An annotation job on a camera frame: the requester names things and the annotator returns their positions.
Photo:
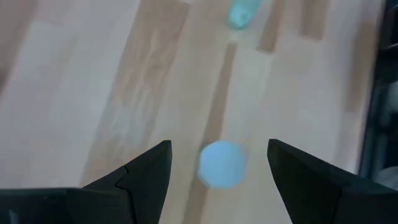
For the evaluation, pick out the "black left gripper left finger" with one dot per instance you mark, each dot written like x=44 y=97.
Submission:
x=140 y=193

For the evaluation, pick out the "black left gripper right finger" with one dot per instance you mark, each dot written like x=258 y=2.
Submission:
x=311 y=193

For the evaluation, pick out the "black aluminium rail frame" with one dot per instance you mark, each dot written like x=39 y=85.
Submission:
x=382 y=62

